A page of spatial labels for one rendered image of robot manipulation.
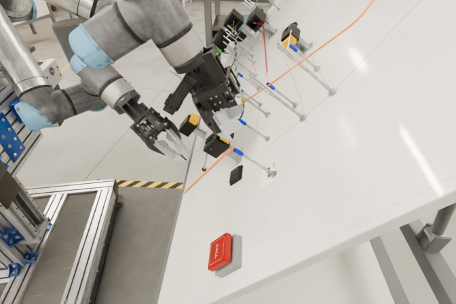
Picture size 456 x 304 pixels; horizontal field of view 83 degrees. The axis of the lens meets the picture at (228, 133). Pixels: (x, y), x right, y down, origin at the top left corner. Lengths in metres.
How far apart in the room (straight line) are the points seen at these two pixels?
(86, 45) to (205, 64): 0.20
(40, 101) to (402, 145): 0.73
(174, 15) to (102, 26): 0.12
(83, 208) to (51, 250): 0.27
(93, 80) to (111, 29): 0.24
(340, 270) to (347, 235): 0.53
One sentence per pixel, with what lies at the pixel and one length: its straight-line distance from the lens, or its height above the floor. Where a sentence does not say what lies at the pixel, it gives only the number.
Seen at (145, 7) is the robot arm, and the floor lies 1.46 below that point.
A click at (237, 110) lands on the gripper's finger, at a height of 1.23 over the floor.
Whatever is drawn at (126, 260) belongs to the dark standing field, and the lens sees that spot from 1.83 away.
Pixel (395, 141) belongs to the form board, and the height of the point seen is 1.35.
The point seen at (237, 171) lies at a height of 1.11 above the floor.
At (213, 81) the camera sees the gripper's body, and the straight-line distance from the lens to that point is 0.50.
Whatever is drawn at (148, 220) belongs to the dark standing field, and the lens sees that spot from 1.93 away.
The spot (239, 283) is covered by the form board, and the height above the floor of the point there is 1.11.
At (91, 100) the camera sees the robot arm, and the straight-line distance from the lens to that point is 0.78.
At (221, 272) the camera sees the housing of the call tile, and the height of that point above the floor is 1.09.
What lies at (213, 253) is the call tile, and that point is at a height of 1.10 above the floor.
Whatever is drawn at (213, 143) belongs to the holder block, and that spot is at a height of 1.16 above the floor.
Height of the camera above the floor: 1.55
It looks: 38 degrees down
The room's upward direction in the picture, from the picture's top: straight up
